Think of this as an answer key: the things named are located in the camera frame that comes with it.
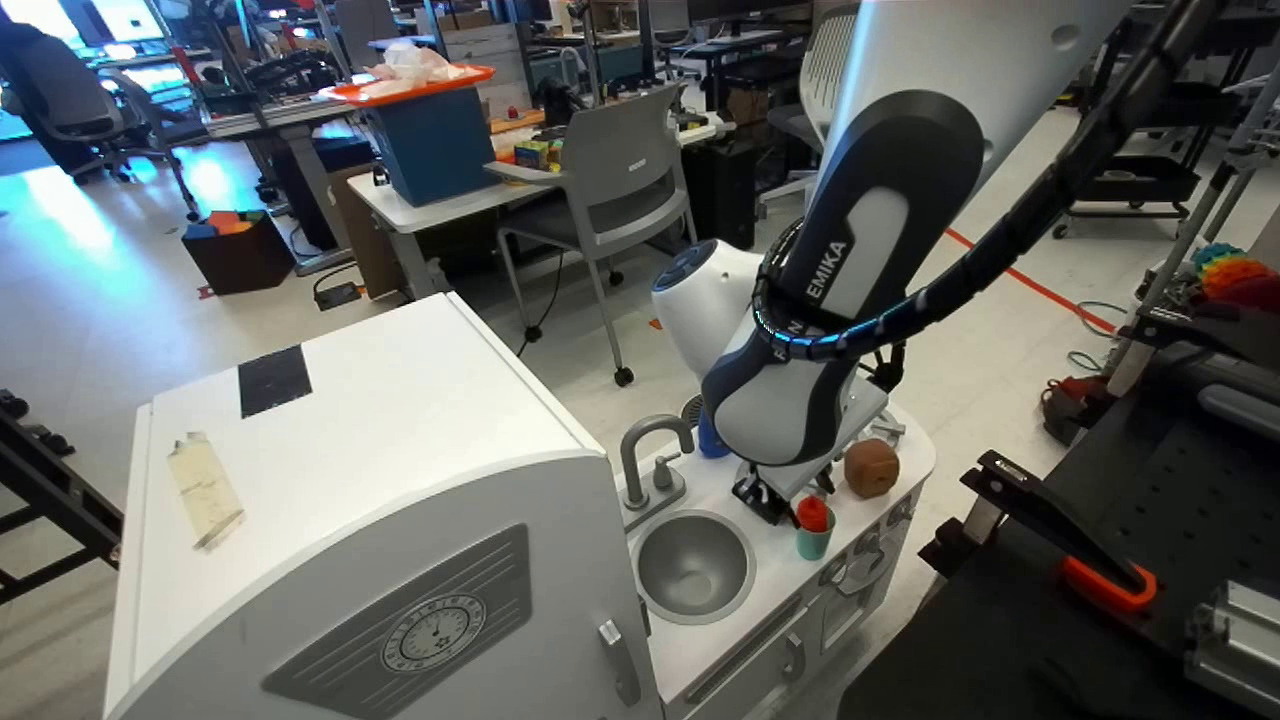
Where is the dark office chair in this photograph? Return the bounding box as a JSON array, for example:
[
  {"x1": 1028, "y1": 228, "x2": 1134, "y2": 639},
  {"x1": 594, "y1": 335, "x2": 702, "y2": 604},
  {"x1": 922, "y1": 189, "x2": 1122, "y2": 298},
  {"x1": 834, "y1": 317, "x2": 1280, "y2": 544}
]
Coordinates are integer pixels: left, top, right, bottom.
[{"x1": 0, "y1": 15, "x2": 153, "y2": 184}]

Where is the grey toy faucet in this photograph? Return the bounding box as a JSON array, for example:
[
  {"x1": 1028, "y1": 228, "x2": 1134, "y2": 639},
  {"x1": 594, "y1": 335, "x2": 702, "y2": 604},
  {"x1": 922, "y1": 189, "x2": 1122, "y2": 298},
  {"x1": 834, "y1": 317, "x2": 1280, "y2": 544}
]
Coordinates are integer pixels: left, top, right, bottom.
[{"x1": 615, "y1": 412, "x2": 701, "y2": 520}]

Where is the black square sticker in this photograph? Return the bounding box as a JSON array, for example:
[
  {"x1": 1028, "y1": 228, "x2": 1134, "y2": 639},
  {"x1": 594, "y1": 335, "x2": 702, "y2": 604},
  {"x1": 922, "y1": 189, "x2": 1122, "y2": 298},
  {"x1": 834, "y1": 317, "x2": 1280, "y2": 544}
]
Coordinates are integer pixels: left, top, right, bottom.
[{"x1": 237, "y1": 341, "x2": 317, "y2": 421}]

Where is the black crate with orange items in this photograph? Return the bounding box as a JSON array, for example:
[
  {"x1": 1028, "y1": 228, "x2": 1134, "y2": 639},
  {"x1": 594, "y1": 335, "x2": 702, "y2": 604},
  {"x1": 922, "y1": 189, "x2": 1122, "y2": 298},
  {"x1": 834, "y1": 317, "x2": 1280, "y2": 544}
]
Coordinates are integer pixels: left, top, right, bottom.
[{"x1": 177, "y1": 204, "x2": 294, "y2": 294}]

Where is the clear plastic bag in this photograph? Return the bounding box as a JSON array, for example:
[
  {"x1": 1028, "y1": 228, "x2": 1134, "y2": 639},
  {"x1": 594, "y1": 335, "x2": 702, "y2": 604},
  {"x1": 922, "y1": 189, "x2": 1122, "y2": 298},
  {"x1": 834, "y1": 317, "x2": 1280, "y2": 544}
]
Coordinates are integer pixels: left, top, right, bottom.
[{"x1": 374, "y1": 37, "x2": 454, "y2": 89}]

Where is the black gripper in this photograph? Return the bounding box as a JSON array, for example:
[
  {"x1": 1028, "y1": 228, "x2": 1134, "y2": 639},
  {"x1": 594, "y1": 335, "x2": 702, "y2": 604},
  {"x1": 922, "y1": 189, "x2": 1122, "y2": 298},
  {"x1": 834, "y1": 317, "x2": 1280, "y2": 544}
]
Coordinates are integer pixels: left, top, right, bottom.
[{"x1": 726, "y1": 467, "x2": 801, "y2": 528}]

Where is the paper label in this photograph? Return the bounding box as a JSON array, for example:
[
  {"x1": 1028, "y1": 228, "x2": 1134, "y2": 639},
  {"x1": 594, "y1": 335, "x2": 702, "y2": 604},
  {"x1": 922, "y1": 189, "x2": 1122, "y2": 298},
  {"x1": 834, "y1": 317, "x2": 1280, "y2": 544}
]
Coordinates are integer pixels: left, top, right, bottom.
[{"x1": 164, "y1": 429, "x2": 249, "y2": 551}]

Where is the white toy kitchen unit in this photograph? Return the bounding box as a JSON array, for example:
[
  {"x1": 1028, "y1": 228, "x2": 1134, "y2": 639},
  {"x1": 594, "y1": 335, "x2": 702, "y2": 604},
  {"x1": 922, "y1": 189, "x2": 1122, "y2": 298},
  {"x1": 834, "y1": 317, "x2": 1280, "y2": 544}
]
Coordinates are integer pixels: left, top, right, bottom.
[{"x1": 101, "y1": 292, "x2": 938, "y2": 720}]

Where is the grey plastic chair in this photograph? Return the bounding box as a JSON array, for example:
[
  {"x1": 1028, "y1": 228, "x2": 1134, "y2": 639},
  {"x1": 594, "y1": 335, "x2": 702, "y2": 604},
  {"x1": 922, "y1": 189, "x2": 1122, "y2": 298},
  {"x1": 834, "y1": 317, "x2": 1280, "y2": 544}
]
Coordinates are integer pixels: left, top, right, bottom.
[{"x1": 492, "y1": 78, "x2": 702, "y2": 391}]

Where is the blue storage bin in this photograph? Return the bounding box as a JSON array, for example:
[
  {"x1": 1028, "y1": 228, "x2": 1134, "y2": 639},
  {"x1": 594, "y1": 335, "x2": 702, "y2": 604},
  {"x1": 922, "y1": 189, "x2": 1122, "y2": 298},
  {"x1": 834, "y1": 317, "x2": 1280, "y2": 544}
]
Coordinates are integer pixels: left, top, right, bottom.
[{"x1": 368, "y1": 82, "x2": 500, "y2": 207}]

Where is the aluminium extrusion bar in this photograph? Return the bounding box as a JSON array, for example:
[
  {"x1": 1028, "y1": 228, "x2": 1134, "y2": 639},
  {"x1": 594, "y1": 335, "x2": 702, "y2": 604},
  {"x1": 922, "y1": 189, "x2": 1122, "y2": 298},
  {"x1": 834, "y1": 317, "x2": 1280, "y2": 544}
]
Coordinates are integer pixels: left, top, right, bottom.
[{"x1": 1180, "y1": 574, "x2": 1280, "y2": 715}]

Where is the black clamp orange handle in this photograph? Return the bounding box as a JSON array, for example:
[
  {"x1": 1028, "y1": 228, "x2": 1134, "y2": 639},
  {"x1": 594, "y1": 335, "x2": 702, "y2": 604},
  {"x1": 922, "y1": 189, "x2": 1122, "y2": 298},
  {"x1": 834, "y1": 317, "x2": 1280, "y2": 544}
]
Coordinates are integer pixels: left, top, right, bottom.
[{"x1": 957, "y1": 447, "x2": 1165, "y2": 618}]

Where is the colourful toy pile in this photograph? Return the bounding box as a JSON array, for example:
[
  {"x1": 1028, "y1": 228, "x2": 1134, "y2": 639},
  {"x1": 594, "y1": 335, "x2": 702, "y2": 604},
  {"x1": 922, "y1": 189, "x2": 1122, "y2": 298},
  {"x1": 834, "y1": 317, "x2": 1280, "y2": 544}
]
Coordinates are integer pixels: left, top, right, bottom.
[{"x1": 1188, "y1": 234, "x2": 1280, "y2": 317}]

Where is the orange bin lid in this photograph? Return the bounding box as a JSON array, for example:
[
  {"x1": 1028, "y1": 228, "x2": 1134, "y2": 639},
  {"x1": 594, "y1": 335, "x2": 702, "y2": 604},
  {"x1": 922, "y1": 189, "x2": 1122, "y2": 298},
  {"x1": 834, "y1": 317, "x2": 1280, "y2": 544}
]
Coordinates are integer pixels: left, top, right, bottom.
[{"x1": 328, "y1": 58, "x2": 500, "y2": 112}]

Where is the black metal rack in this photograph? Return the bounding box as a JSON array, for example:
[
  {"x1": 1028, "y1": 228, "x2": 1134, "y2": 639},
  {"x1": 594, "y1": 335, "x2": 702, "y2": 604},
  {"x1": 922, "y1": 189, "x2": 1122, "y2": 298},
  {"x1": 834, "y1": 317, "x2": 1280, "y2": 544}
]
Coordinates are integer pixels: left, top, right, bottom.
[{"x1": 0, "y1": 384, "x2": 129, "y2": 606}]

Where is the white office table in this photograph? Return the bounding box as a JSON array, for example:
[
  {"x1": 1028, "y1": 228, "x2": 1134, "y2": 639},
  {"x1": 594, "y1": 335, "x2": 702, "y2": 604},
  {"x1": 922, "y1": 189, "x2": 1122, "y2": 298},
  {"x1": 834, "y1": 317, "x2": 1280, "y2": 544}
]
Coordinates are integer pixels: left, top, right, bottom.
[{"x1": 344, "y1": 112, "x2": 733, "y2": 305}]

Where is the grey toy sink bowl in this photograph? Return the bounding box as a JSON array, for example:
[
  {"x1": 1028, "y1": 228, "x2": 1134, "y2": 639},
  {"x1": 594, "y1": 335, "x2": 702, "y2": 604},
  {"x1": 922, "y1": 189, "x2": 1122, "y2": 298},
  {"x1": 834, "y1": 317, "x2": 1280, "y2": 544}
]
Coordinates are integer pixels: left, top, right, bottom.
[{"x1": 628, "y1": 512, "x2": 760, "y2": 626}]

